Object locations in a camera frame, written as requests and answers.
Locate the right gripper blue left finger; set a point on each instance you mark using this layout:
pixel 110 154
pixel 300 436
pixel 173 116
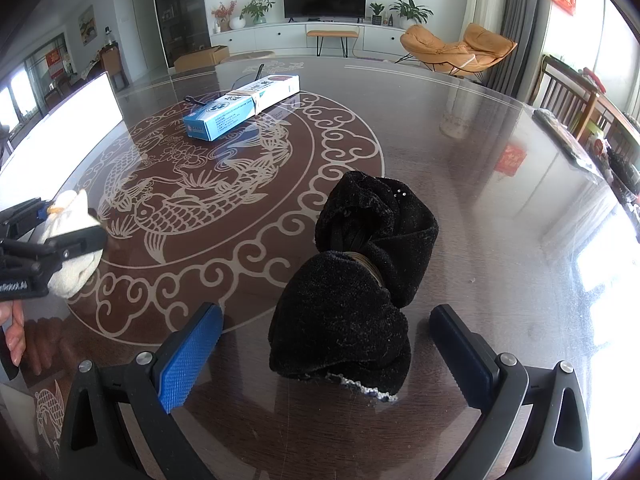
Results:
pixel 95 441

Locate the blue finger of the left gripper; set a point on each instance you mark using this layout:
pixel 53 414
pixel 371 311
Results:
pixel 19 219
pixel 34 260

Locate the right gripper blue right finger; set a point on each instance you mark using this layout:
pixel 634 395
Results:
pixel 555 440

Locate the cream knitted pouch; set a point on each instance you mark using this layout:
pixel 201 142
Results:
pixel 72 229

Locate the blue white carton box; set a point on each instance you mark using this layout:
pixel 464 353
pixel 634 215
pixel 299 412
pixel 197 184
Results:
pixel 211 120

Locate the clear black glasses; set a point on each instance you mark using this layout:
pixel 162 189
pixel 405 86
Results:
pixel 254 75

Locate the left bare hand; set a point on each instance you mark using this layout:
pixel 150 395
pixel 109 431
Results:
pixel 15 336

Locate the white cardboard storage box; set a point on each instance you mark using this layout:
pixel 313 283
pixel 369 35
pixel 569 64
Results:
pixel 57 145

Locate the wooden side cabinet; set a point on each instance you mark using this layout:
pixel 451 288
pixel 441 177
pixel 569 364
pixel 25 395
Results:
pixel 112 64

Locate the brown cardboard box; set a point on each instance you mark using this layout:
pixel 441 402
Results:
pixel 201 59

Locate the dark glass display cabinet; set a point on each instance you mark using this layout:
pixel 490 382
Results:
pixel 183 27

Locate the round beige floor mat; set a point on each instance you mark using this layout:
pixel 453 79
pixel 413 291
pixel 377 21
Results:
pixel 256 55

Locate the red flower vase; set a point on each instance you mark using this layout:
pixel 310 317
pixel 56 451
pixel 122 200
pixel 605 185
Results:
pixel 222 15

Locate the round white vase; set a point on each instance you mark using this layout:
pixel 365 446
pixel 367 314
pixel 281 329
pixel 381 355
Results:
pixel 237 23

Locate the green plant white pot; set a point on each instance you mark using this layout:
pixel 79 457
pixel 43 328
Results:
pixel 256 11

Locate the dark wooden chair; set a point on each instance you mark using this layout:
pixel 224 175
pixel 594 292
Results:
pixel 575 101

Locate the small wooden bench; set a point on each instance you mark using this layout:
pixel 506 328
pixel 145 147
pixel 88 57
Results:
pixel 343 36

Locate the white tv cabinet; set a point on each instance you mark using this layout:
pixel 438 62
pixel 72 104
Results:
pixel 289 39

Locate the orange lounge chair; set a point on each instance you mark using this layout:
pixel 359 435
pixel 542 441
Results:
pixel 477 51

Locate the small dark potted plant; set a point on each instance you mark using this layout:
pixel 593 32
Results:
pixel 377 10

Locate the large green potted plant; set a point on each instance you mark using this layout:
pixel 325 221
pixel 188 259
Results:
pixel 411 13

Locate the grey curtain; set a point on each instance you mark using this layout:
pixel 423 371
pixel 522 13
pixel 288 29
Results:
pixel 524 22

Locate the framed wall painting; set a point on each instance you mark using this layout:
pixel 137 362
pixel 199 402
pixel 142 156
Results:
pixel 87 26

